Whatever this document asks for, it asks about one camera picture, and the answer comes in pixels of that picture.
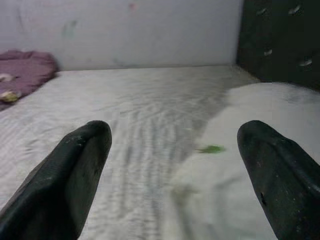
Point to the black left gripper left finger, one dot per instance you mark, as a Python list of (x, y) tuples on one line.
[(55, 190)]

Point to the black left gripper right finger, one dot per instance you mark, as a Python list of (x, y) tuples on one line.
[(287, 187)]

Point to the white pillow with green print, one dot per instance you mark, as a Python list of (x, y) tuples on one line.
[(250, 105)]

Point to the white quilted mattress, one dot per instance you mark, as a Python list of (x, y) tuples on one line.
[(140, 105)]

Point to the purple printed bedsheet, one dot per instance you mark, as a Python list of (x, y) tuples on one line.
[(25, 70)]

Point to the dark tufted headboard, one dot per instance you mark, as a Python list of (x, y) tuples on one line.
[(275, 30)]

